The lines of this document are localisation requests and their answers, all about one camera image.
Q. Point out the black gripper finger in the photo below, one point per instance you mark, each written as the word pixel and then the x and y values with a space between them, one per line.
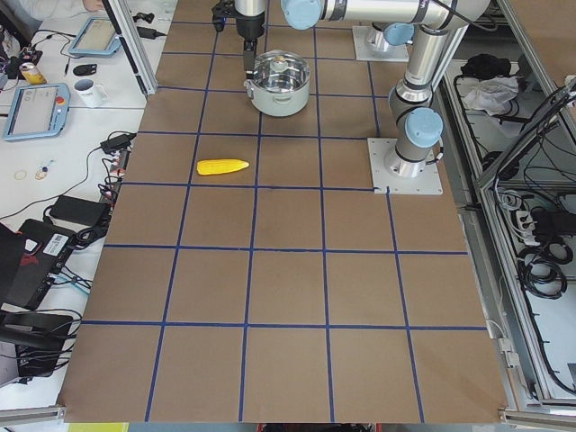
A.
pixel 249 55

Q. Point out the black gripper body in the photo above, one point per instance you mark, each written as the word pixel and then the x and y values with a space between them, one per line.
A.
pixel 249 27

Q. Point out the glass pot lid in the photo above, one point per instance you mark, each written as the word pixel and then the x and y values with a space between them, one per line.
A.
pixel 278 71

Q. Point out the yellow corn cob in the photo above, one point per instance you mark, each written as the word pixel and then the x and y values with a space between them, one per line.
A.
pixel 221 166

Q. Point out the pale green electric pot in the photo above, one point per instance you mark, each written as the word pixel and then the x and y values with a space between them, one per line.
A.
pixel 277 105

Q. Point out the blue teach pendant far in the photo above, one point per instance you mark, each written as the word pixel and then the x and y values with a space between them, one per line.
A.
pixel 97 38

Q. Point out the blue teach pendant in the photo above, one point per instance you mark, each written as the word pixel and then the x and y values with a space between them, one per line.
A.
pixel 97 38
pixel 37 111

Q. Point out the black power adapter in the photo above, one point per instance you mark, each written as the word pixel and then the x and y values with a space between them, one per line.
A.
pixel 117 143

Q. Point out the white mug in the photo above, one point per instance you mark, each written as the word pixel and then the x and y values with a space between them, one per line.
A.
pixel 92 94

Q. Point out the blue teach pendant near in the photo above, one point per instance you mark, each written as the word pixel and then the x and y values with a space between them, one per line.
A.
pixel 37 111

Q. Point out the black laptop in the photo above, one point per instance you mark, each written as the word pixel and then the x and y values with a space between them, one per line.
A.
pixel 47 249

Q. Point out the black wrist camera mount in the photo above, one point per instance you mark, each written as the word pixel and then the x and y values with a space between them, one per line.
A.
pixel 221 12

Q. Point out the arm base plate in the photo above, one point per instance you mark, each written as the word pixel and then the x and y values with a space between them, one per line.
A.
pixel 383 42
pixel 393 175

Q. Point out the aluminium frame post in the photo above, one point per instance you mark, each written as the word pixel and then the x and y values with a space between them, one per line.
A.
pixel 119 13

